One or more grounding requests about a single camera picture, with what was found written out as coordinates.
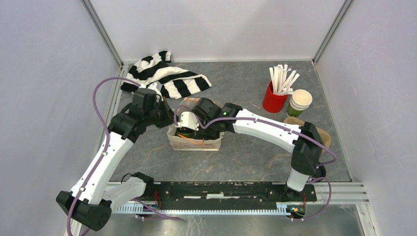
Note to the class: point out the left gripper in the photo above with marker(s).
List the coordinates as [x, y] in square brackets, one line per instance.
[169, 118]

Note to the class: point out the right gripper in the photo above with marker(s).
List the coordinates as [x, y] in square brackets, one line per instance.
[201, 134]

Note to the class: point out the black cup lid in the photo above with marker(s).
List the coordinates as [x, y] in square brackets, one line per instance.
[320, 172]
[184, 132]

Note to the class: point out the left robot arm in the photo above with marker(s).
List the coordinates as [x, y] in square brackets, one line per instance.
[89, 202]

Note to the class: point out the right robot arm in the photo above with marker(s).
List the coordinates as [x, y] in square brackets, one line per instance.
[302, 141]

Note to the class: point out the black white striped cloth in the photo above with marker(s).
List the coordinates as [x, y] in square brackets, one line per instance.
[174, 82]

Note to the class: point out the red straw holder cup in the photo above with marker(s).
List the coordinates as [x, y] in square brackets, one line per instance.
[273, 103]

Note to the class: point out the white wrapped straws bundle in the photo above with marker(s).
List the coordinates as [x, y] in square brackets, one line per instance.
[282, 78]

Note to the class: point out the stack of paper cups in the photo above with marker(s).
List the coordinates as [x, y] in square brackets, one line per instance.
[299, 102]

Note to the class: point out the metal cable duct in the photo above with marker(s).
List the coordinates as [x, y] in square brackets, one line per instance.
[136, 208]

